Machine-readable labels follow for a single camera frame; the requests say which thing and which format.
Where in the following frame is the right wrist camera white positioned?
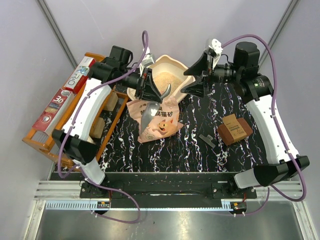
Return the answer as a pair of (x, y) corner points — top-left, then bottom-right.
(204, 38), (223, 70)

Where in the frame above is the cream plastic litter box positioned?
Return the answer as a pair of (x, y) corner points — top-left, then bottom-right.
(126, 54), (196, 103)

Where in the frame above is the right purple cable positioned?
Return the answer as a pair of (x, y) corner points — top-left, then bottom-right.
(221, 33), (308, 217)

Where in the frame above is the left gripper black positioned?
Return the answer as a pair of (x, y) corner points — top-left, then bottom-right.
(119, 67), (164, 103)

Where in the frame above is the grey metal scoop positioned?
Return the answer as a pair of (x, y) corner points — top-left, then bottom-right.
(140, 83), (172, 134)

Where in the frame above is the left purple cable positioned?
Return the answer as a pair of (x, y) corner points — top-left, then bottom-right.
(56, 30), (150, 223)

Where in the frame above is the red white RiO toothpaste box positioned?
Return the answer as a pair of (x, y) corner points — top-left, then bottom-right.
(63, 56), (96, 94)

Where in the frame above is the tan sponge block in rack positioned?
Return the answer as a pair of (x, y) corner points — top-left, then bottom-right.
(103, 92), (119, 112)

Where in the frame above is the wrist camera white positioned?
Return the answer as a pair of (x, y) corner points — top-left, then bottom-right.
(139, 47), (156, 75)
(204, 38), (223, 70)

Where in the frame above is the orange wooden shelf rack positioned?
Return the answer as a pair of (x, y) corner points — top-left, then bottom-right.
(22, 52), (129, 163)

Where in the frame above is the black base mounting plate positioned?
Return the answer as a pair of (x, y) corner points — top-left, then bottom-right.
(79, 172), (258, 201)

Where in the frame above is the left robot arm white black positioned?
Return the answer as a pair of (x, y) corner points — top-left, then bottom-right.
(52, 43), (170, 198)

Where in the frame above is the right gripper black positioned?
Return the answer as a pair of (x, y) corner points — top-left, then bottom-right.
(180, 51), (242, 99)

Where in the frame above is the pink cat litter bag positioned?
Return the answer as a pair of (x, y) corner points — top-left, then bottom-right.
(126, 96), (184, 144)

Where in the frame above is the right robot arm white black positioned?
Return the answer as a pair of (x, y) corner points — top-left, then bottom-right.
(181, 39), (310, 198)

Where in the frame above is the grey bag clip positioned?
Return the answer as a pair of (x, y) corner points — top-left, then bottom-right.
(199, 134), (216, 149)

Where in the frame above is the purple cable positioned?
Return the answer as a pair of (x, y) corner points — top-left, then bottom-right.
(221, 33), (308, 217)
(56, 30), (150, 223)

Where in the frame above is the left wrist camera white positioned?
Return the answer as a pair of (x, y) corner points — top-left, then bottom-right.
(139, 47), (156, 75)

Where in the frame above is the red 3D toothpaste box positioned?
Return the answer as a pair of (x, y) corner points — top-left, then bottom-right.
(32, 88), (75, 136)

